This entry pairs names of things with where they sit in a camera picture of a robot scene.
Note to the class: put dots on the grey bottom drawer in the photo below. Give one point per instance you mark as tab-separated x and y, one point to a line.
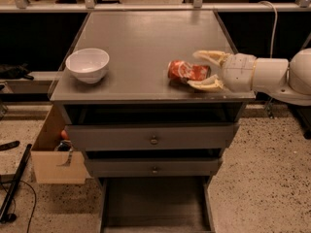
156	205

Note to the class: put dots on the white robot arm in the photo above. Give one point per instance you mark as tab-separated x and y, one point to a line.
281	79

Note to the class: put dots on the grey drawer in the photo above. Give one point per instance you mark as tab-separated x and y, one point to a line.
156	205
100	137
153	167

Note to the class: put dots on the grey drawer cabinet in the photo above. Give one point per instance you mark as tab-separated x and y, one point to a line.
136	90

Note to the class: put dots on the grey metal railing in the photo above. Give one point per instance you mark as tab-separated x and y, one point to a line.
50	6

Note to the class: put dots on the grey top drawer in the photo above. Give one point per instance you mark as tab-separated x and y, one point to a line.
100	137

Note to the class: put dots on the black cloth bundle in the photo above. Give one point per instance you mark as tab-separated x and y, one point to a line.
14	72

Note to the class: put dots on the cardboard box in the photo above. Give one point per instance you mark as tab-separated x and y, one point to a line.
50	164

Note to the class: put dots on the red coke can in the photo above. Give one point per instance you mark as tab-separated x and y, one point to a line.
182	71

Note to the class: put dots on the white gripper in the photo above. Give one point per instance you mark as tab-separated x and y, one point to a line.
239	72

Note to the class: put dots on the orange ball in box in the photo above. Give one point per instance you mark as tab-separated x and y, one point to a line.
64	135

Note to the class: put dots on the black pole stand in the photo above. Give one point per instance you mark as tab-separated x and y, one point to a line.
14	181

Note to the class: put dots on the white bowl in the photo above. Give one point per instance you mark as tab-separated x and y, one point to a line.
88	65

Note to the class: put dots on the grey middle drawer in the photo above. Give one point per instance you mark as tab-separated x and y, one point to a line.
153	167

